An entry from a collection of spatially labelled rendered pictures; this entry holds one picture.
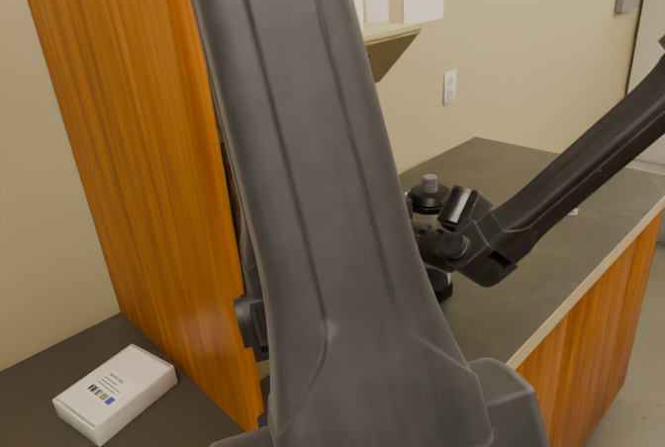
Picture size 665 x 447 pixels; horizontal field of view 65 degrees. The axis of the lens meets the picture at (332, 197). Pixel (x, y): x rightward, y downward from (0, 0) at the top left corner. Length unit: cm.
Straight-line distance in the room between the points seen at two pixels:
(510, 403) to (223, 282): 57
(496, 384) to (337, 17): 12
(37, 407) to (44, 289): 24
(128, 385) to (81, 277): 31
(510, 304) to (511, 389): 97
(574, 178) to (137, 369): 77
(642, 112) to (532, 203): 16
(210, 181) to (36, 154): 53
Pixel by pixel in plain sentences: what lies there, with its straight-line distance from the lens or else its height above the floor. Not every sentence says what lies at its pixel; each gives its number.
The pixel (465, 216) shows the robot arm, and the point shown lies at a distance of 78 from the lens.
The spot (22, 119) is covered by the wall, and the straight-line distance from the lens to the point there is 110.
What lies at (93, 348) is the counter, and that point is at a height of 94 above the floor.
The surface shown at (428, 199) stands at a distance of 101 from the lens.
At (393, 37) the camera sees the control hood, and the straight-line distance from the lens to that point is 80.
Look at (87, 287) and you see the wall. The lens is 123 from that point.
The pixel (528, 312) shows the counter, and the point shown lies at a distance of 113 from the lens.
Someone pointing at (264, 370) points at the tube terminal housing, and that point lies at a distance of 98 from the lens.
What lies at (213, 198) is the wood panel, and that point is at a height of 135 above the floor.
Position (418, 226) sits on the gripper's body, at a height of 123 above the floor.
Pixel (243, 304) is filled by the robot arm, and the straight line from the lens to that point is 44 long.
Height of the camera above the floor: 161
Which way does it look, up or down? 25 degrees down
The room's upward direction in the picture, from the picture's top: 4 degrees counter-clockwise
